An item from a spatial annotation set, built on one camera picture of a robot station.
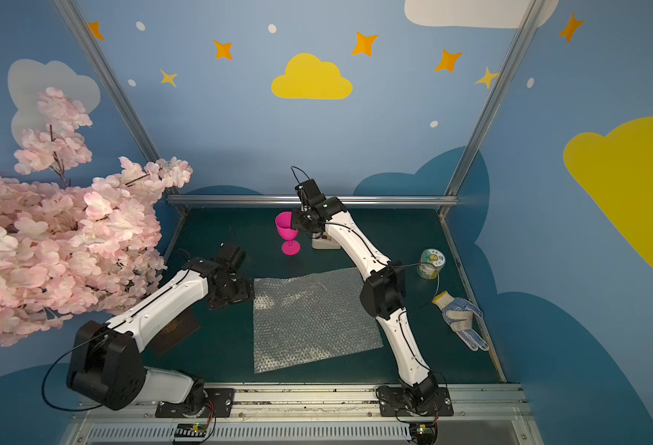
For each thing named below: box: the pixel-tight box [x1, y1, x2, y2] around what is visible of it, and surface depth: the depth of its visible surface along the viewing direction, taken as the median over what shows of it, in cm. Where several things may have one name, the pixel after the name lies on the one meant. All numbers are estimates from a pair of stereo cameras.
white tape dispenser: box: [311, 231, 342, 250], surface depth 110 cm
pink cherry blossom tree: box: [0, 87, 193, 345], surface depth 52 cm
